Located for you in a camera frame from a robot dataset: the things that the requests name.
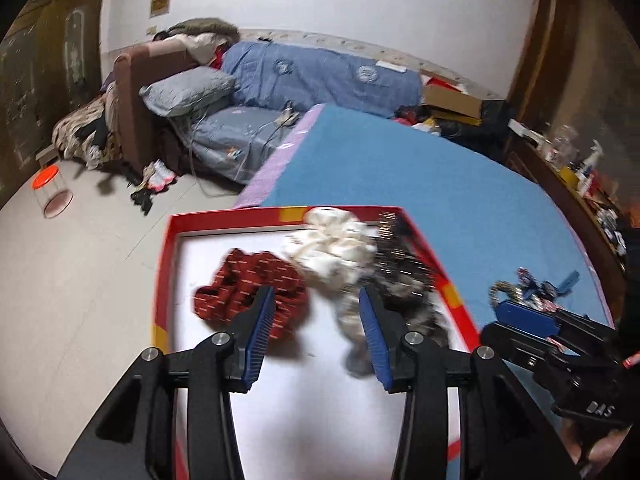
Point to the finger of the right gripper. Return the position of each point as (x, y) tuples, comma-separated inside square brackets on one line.
[(525, 319), (581, 329)]

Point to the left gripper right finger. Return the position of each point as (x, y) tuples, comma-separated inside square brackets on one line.
[(383, 329)]

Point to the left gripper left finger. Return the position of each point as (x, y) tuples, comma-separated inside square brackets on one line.
[(250, 331)]

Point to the grey sheer scrunchie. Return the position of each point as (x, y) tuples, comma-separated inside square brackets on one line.
[(419, 314)]

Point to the dark red dotted scrunchie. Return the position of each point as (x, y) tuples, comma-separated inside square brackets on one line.
[(236, 284)]

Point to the rhinestone hair clip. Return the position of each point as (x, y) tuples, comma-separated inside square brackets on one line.
[(395, 239)]

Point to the white cherry print scrunchie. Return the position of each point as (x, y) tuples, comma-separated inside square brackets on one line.
[(334, 248)]

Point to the blue striped strap watch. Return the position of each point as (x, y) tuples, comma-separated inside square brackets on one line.
[(544, 290)]

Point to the right hand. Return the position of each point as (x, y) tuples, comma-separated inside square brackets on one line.
[(596, 456)]

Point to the wooden side cabinet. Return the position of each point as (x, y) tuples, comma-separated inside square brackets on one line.
[(523, 158)]

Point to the blue bed cover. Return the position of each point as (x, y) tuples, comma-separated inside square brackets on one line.
[(482, 221)]

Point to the red shallow gift box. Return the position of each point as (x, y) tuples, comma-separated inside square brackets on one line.
[(305, 417)]

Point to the white spray bottle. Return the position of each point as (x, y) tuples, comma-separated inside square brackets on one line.
[(586, 168)]

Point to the grey sofa cushion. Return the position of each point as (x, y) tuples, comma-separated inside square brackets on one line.
[(233, 142)]

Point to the brown sofa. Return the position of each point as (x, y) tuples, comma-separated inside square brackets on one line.
[(137, 67)]

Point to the cardboard box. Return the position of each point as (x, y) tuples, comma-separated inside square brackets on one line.
[(439, 94)]

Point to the grey pillow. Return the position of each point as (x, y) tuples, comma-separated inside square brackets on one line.
[(182, 93)]

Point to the orange round stool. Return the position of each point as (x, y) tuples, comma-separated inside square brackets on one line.
[(51, 191)]

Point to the patterned blanket on floor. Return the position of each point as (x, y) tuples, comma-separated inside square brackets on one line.
[(91, 133)]

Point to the blue checked quilt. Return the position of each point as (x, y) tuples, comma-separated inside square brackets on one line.
[(270, 75)]

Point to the clothes pile on sofa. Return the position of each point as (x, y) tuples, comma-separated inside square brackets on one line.
[(205, 39)]

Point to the small gold wall plaque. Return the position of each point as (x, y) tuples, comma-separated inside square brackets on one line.
[(159, 7)]

